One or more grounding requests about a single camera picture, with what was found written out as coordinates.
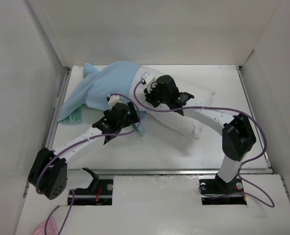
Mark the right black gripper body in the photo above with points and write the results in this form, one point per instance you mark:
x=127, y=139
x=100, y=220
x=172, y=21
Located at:
x=155, y=98

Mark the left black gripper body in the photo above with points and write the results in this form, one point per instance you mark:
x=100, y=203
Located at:
x=126, y=122

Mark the blue pillowcase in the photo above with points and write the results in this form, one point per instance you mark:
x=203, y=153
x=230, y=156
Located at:
x=96, y=85

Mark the white pillow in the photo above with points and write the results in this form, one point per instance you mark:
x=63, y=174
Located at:
x=184, y=125

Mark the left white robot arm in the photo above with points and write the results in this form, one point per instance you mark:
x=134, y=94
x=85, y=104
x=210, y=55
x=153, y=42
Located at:
x=49, y=172

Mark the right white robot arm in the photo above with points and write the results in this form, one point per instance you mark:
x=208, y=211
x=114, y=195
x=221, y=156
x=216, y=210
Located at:
x=237, y=134

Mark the pink cloth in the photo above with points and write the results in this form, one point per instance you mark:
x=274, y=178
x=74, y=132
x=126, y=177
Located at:
x=50, y=228

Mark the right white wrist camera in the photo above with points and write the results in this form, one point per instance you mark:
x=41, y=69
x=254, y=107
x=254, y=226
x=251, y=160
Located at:
x=148, y=82

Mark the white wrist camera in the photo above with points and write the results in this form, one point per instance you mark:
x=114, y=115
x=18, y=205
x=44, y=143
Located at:
x=148, y=82
x=113, y=100

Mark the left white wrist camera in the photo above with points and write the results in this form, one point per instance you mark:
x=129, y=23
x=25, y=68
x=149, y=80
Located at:
x=113, y=100

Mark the aluminium front rail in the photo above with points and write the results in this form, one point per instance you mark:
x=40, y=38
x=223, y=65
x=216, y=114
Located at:
x=176, y=171

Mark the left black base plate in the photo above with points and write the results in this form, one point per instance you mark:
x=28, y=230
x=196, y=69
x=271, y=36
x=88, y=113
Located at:
x=86, y=188

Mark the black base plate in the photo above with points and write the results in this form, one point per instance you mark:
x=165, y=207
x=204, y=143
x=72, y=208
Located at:
x=212, y=195
x=86, y=188

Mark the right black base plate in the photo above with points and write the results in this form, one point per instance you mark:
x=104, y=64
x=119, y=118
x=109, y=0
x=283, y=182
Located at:
x=212, y=195

